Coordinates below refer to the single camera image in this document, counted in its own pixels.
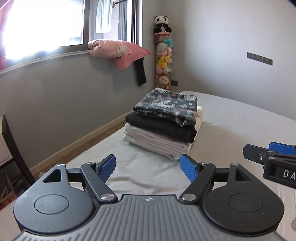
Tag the pink pillow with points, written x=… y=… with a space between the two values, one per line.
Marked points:
x=124 y=53

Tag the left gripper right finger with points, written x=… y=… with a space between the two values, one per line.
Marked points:
x=189 y=167

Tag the dark side table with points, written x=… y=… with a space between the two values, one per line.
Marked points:
x=16 y=177

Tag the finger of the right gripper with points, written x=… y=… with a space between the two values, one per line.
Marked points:
x=255 y=153
x=282 y=148

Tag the folded black trousers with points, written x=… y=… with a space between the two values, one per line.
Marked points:
x=162 y=126

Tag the folded white clothes stack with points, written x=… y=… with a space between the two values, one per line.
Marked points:
x=160 y=144

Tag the black hanging cloth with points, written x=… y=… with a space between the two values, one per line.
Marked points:
x=140 y=72

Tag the panda plush toy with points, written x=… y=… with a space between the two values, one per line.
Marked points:
x=161 y=25

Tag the grey bed sheet mattress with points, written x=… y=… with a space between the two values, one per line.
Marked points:
x=149 y=184

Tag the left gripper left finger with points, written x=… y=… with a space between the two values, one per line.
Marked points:
x=106 y=167

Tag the window frame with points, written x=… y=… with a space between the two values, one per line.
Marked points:
x=37 y=29

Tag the dark floral garment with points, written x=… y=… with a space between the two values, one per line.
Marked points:
x=178 y=107

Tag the grey wall switch panel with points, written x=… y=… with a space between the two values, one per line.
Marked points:
x=259 y=58

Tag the dark wall socket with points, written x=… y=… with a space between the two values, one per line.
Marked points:
x=174 y=83

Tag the clear tube of plush toys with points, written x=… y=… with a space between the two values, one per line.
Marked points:
x=164 y=62

